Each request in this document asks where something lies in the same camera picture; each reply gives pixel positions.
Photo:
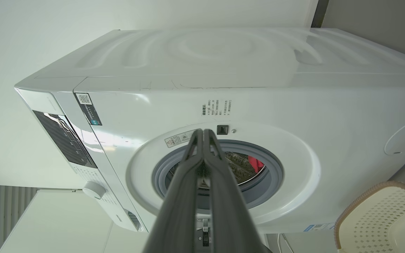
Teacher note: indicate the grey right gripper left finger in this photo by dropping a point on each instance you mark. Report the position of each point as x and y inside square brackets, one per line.
[174, 211]

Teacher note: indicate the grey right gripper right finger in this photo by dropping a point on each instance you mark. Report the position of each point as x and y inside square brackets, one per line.
[230, 218]

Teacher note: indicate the red and white garment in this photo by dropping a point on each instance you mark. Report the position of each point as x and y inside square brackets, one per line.
[256, 164]

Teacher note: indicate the stainless steel washing machine drum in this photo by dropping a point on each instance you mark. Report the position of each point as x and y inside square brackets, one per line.
[239, 168]

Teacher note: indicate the white washing machine dial knob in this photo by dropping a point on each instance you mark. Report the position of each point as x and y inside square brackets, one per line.
[93, 190]

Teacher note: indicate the black washing machine control panel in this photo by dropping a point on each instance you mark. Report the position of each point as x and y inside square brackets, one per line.
[67, 140]

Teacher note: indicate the beige perforated laundry basket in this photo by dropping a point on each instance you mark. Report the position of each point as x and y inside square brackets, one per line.
[381, 218]

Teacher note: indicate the metal door hinge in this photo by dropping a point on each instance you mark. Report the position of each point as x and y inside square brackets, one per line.
[205, 236]

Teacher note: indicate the grey rubber door gasket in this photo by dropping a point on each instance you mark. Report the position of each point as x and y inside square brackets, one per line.
[272, 175]

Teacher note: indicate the grey triangle warning sticker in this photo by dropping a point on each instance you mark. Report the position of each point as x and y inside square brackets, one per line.
[178, 138]

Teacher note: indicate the black door latch socket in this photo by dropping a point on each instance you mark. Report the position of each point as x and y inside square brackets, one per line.
[222, 130]

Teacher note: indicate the blue energy label sticker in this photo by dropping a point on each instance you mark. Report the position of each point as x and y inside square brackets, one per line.
[318, 227]

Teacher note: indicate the white front-load washing machine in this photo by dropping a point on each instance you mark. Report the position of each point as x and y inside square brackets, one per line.
[294, 105]

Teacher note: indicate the black QR code sticker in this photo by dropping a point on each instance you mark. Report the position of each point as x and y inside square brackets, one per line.
[88, 109]

